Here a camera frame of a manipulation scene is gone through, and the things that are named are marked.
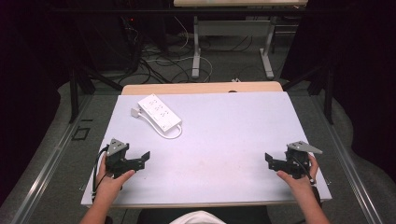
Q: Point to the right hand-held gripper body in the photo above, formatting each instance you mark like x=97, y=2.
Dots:
x=297, y=158

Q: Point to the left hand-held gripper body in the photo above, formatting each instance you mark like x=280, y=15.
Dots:
x=115, y=157

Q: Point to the person's right hand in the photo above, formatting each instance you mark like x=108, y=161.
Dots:
x=300, y=183

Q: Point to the person's left hand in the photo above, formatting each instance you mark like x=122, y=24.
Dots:
x=110, y=186

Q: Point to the white power plug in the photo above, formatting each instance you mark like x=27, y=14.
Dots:
x=135, y=112

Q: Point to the white power strip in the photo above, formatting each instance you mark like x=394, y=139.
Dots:
x=159, y=112

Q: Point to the white table mat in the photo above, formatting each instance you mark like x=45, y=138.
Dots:
x=218, y=146

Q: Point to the person's dark pants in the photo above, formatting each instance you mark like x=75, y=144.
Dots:
x=246, y=215

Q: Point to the black metal stand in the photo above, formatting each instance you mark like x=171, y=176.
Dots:
x=328, y=93
x=74, y=93

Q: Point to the person's white shirt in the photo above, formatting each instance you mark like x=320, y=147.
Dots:
x=198, y=218

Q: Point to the wooden table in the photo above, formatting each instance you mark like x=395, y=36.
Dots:
x=199, y=88

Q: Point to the dark curtain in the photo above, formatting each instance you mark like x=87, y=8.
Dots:
x=28, y=77
x=364, y=77

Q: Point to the white-legged desk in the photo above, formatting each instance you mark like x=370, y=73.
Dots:
x=232, y=28

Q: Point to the aluminium floor rail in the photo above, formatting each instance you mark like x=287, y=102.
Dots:
x=348, y=174
x=46, y=169

